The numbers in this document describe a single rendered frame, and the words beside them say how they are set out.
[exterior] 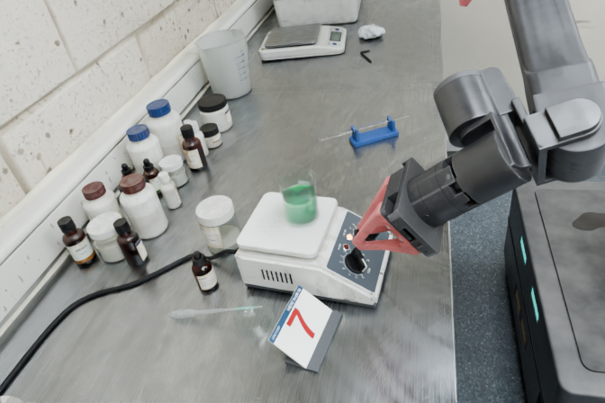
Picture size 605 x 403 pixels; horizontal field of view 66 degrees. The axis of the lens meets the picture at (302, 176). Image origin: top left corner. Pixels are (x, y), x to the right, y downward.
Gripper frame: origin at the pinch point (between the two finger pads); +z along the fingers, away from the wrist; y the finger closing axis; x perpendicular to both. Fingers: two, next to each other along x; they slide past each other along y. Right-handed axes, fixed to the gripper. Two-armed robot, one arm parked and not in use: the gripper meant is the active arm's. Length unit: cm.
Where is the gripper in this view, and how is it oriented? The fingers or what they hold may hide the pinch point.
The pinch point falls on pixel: (363, 235)
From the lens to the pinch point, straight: 56.4
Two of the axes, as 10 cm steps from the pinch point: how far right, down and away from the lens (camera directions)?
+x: 7.1, 6.7, 2.3
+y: -3.1, 5.8, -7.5
